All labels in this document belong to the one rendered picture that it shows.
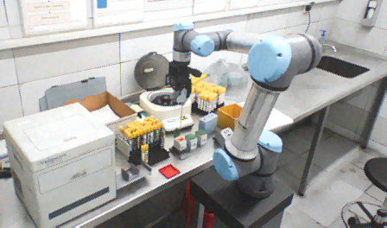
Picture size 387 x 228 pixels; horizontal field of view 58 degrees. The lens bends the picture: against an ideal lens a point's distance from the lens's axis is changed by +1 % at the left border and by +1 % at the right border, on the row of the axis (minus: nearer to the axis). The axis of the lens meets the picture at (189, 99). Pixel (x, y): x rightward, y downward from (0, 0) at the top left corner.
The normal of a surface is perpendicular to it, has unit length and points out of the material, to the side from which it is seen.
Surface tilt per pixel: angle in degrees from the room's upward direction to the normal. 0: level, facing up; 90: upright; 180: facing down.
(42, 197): 90
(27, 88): 90
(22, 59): 90
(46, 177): 90
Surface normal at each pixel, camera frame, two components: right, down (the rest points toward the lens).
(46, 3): 0.65, 0.42
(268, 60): -0.80, 0.09
